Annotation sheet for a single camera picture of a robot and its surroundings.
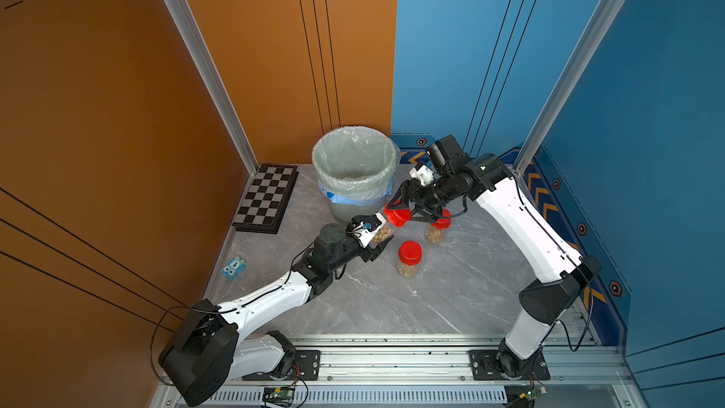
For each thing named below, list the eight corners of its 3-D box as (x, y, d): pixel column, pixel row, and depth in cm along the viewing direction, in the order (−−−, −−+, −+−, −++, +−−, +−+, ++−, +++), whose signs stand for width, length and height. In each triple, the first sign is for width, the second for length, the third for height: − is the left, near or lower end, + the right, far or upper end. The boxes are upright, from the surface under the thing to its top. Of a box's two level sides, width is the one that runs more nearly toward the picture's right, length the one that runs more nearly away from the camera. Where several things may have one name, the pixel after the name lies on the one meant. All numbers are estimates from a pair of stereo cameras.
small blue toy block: (222, 274, 92) (219, 271, 91) (239, 257, 96) (236, 254, 95) (232, 282, 91) (229, 279, 89) (249, 264, 95) (247, 261, 93)
